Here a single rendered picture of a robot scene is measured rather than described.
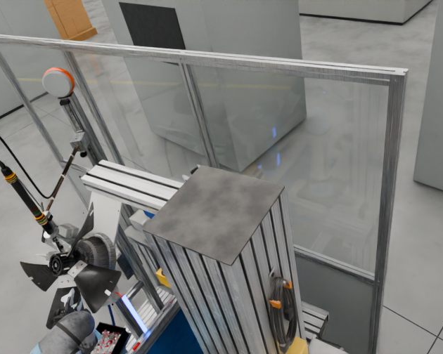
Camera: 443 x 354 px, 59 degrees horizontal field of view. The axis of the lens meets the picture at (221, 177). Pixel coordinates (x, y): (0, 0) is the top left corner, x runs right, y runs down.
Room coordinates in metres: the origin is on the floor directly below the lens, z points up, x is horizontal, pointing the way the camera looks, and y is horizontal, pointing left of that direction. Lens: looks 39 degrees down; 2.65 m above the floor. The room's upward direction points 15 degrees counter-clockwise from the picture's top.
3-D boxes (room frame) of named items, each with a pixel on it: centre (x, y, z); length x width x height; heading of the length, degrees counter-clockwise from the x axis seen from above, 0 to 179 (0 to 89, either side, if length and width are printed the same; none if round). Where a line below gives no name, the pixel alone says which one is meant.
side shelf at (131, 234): (1.86, 0.53, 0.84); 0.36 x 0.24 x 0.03; 45
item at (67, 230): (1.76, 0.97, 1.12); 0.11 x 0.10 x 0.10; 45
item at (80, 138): (2.00, 0.73, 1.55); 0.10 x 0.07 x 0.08; 170
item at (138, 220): (1.93, 0.56, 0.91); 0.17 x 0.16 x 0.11; 135
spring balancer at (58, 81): (2.09, 0.71, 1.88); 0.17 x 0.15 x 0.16; 45
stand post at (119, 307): (1.55, 0.86, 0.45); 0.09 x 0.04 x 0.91; 45
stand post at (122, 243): (1.72, 0.70, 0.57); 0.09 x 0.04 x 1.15; 45
